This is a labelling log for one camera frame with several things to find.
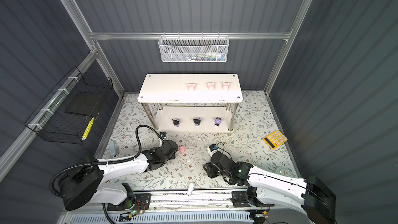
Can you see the yellow calculator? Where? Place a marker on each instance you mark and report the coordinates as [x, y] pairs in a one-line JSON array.
[[275, 139]]

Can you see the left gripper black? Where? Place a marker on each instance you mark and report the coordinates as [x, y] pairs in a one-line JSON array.
[[173, 156]]

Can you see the yellow marker in basket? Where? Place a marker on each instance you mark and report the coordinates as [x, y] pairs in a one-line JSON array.
[[88, 129]]

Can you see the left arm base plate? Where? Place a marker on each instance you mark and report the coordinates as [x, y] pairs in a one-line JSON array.
[[139, 202]]

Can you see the dark purple toy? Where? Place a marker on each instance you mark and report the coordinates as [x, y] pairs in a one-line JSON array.
[[176, 122], [197, 121]]

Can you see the white two-tier shelf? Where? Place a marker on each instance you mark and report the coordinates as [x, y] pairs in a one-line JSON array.
[[191, 103]]

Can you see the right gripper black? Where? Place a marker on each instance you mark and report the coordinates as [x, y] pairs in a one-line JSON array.
[[209, 169]]

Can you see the white cylinder on rail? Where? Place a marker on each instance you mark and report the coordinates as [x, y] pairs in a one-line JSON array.
[[190, 189]]

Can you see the pink toy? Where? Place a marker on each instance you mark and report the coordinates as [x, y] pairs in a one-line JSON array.
[[225, 86], [211, 86], [182, 149], [191, 87]]

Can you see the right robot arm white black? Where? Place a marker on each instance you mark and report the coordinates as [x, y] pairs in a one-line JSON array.
[[309, 196]]

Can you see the black wire basket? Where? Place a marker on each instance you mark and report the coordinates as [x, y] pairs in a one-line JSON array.
[[64, 118]]

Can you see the white ventilated cover strip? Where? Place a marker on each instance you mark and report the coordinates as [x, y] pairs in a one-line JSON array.
[[212, 217]]

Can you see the white wire mesh basket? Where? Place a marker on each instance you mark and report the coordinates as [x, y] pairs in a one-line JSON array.
[[174, 50]]

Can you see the markers in white basket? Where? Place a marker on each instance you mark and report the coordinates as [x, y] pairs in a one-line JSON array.
[[209, 56]]

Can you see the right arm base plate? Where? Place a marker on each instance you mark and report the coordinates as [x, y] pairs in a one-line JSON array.
[[240, 199]]

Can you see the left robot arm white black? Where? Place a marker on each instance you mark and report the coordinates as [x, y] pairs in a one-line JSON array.
[[92, 184]]

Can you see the white round clock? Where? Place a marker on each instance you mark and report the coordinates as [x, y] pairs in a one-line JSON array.
[[284, 171]]

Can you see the light purple toy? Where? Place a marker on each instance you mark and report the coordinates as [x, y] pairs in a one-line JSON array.
[[218, 121]]

